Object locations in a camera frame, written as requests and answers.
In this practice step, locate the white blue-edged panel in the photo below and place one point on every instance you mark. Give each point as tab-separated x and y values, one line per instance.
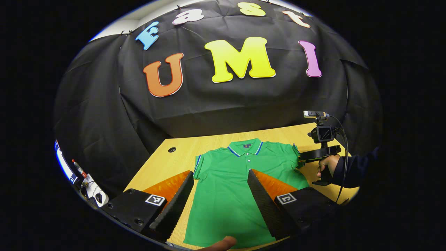
64	164

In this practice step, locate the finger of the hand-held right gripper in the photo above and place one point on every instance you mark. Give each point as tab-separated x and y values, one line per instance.
308	156

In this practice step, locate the green T-shirt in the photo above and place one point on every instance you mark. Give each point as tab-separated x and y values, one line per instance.
223	195

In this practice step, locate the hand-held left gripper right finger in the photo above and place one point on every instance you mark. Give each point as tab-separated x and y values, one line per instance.
263	205

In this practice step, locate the white device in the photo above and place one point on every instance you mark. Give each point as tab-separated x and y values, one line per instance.
95	193

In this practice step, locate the black backdrop cloth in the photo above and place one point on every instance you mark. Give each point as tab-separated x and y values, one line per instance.
226	104

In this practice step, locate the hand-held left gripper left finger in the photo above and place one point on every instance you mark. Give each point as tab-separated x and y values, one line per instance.
174	209

